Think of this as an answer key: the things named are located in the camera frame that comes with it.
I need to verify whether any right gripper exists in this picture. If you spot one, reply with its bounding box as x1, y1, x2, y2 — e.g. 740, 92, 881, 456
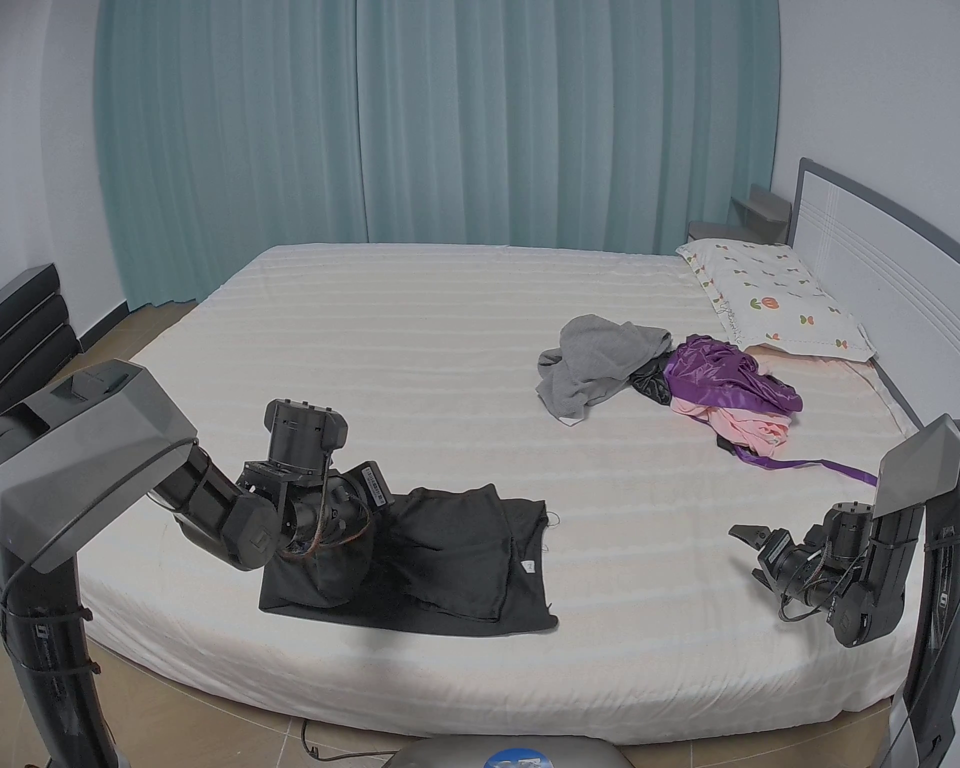
728, 524, 835, 608

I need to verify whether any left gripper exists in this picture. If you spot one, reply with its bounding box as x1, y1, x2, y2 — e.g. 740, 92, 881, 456
285, 480, 378, 561

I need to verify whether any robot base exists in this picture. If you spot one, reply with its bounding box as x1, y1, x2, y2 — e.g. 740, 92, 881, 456
382, 734, 625, 768

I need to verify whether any bed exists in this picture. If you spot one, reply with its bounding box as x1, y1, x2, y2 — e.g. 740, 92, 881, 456
75, 156, 960, 747

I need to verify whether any pink garment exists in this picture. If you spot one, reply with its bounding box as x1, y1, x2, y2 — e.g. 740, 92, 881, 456
669, 396, 795, 459

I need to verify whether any purple garment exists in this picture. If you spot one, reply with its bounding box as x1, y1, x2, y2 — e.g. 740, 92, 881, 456
663, 335, 879, 489

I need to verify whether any black glossy garment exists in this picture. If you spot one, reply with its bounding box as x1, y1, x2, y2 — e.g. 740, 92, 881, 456
630, 352, 681, 410

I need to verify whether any grey garment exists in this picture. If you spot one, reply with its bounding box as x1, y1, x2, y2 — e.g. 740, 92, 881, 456
534, 315, 674, 427

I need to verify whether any white printed pillow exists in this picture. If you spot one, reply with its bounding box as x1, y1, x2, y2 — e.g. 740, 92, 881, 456
675, 237, 879, 365

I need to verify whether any grey bedside table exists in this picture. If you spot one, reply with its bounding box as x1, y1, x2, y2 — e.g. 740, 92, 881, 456
687, 183, 795, 246

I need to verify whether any black chest of drawers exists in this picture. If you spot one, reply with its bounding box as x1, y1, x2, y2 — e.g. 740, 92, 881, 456
0, 262, 81, 415

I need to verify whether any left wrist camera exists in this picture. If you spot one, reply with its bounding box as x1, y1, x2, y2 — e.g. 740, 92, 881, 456
360, 462, 396, 513

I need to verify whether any black cable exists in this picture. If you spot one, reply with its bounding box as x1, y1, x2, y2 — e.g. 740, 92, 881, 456
299, 716, 400, 759

